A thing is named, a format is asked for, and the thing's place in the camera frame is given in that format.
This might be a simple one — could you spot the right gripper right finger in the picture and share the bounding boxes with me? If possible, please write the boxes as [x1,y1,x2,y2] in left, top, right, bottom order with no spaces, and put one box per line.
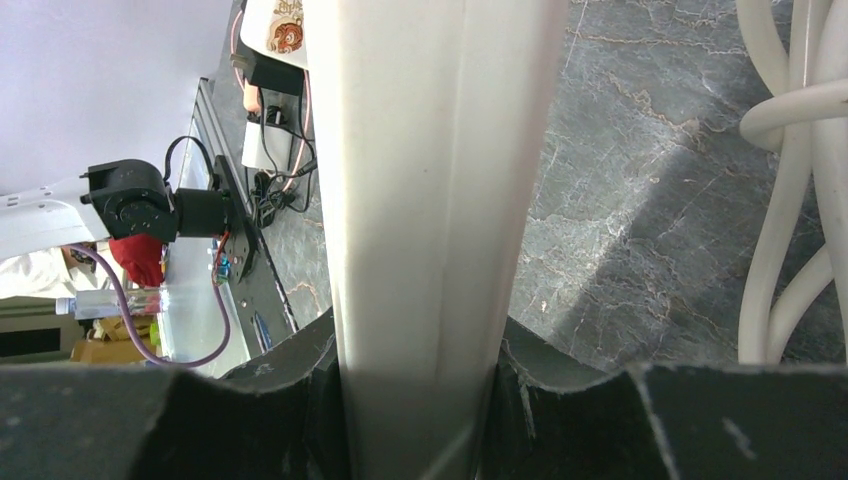
[480,320,847,479]

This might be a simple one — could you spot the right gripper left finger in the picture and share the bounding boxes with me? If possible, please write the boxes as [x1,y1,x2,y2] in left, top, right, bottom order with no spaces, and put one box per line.
[1,312,345,479]

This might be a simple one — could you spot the white long power strip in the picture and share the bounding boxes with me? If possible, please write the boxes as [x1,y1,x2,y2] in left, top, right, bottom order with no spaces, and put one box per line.
[304,1,569,479]

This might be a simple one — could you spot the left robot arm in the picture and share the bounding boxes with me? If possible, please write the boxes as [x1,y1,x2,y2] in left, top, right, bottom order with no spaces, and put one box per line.
[1,159,235,259]

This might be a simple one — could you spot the white printed plug adapter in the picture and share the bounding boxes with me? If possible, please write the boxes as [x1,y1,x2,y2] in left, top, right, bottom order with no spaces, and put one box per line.
[240,0,308,70]

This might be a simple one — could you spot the white usb charger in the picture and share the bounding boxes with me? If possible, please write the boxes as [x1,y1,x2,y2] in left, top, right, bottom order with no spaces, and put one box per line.
[241,122,292,171]

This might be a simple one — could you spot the small pink charger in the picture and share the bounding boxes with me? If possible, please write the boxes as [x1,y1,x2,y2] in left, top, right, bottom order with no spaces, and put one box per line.
[242,80,261,113]

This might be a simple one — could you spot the black power adapter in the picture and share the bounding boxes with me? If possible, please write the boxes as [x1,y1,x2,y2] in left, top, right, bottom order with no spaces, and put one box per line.
[230,53,304,96]

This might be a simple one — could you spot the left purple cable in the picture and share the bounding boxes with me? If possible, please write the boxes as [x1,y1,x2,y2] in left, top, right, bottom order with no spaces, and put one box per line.
[66,243,233,370]

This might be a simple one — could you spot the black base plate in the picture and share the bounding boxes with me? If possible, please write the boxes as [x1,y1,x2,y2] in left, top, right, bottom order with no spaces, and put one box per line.
[214,155,298,356]

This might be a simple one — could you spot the white coiled cable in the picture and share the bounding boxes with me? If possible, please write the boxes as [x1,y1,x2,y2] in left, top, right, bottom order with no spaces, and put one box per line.
[735,0,848,366]

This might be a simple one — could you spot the black thin cables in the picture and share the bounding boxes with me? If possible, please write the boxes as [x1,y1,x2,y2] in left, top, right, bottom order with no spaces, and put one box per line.
[162,86,319,230]

